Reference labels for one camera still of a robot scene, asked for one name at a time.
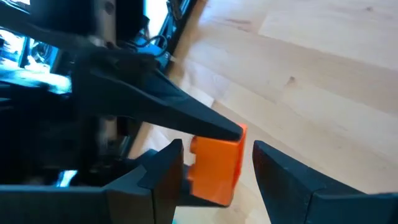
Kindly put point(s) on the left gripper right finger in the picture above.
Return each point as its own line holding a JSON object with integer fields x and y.
{"x": 295, "y": 199}

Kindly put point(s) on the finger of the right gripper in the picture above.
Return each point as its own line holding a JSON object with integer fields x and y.
{"x": 149, "y": 99}
{"x": 184, "y": 199}

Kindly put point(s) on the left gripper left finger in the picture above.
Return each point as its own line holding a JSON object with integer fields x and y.
{"x": 161, "y": 186}

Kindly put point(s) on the small orange toy block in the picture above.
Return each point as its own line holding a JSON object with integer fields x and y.
{"x": 214, "y": 168}

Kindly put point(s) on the black aluminium table frame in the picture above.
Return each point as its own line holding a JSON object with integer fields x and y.
{"x": 182, "y": 25}

